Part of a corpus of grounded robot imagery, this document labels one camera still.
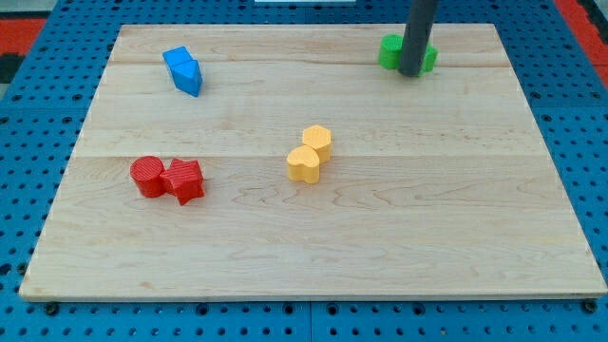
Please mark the blue triangle block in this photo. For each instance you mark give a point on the blue triangle block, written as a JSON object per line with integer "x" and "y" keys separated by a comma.
{"x": 187, "y": 77}

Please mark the blue cube block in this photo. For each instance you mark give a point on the blue cube block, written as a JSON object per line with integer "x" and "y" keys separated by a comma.
{"x": 175, "y": 57}

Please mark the yellow heart block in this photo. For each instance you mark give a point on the yellow heart block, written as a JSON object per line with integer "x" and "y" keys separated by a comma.
{"x": 303, "y": 164}

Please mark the yellow hexagon block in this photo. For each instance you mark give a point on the yellow hexagon block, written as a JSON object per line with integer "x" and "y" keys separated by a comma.
{"x": 319, "y": 138}

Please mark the light wooden board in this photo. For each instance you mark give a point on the light wooden board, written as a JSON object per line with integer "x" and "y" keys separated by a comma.
{"x": 438, "y": 187}

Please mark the red star block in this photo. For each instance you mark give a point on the red star block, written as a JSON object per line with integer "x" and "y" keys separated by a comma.
{"x": 183, "y": 180}

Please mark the green block left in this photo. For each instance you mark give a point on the green block left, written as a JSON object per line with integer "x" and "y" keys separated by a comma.
{"x": 390, "y": 51}

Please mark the green block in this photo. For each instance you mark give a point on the green block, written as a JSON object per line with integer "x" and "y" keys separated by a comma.
{"x": 390, "y": 51}
{"x": 429, "y": 60}

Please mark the red cylinder block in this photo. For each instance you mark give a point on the red cylinder block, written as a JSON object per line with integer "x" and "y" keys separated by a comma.
{"x": 146, "y": 173}

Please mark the green block right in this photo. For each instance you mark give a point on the green block right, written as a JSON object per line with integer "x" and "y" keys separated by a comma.
{"x": 429, "y": 60}

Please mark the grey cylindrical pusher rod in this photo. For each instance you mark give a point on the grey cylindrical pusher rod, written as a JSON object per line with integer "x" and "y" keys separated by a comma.
{"x": 421, "y": 18}

